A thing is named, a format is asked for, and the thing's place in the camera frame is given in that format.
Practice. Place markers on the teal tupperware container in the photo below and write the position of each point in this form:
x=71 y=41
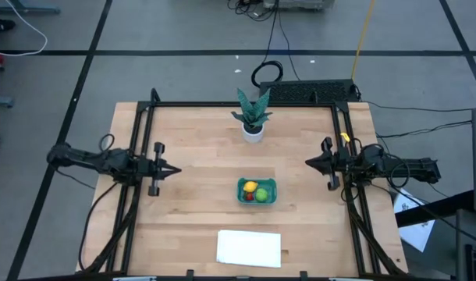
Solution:
x=272 y=185

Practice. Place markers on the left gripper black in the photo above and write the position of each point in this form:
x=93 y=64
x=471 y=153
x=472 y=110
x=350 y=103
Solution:
x=155 y=171

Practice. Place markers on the grey cabinet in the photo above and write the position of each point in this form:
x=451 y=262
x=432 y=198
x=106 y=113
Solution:
x=472 y=250

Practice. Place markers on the grey equipment base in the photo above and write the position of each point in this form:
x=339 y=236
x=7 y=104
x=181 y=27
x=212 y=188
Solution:
x=298 y=4

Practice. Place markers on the yellow lemon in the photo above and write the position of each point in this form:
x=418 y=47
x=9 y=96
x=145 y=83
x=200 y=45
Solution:
x=250 y=186

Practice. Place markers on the white plant pot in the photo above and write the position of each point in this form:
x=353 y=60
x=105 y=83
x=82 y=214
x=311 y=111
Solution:
x=253 y=136

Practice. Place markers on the black metal table frame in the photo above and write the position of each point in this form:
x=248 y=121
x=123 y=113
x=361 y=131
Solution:
x=242 y=104

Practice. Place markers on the grey metal table leg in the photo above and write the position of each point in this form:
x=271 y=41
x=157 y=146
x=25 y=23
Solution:
x=27 y=9
x=0 y=102

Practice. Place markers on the red strawberry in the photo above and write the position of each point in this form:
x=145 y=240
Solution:
x=249 y=196

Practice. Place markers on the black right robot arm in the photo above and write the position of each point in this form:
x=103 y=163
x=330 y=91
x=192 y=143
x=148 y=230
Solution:
x=398 y=168

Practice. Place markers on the green lime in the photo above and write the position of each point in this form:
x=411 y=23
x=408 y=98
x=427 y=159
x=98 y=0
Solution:
x=261 y=195

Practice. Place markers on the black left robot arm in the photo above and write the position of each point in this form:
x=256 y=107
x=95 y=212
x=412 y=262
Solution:
x=97 y=162

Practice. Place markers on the white printed paper sheet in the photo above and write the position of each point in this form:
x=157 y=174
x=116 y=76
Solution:
x=417 y=230

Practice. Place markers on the green snake plant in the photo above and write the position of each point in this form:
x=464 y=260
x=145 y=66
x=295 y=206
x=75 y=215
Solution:
x=253 y=111

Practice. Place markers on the person's shoe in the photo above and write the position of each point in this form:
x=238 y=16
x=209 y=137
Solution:
x=0 y=25

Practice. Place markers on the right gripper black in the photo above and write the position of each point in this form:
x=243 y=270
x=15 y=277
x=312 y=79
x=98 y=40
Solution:
x=337 y=162

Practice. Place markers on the white folded cloth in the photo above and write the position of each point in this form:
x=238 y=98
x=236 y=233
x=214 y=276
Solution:
x=249 y=249

